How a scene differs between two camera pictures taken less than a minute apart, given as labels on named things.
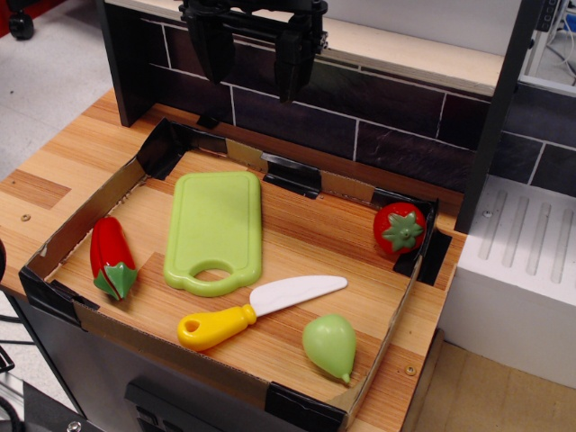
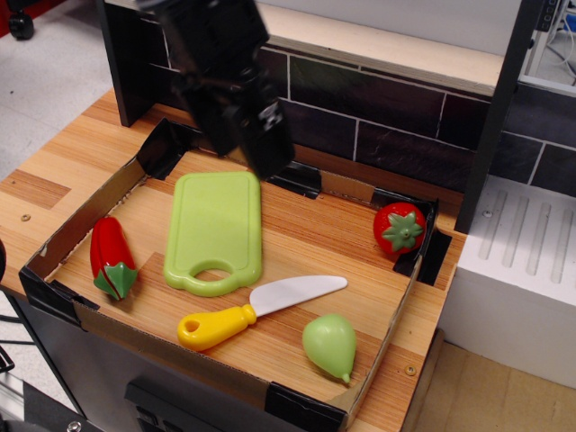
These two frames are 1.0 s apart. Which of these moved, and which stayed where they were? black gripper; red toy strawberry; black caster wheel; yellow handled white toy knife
Moved: black gripper
Stayed: yellow handled white toy knife; red toy strawberry; black caster wheel
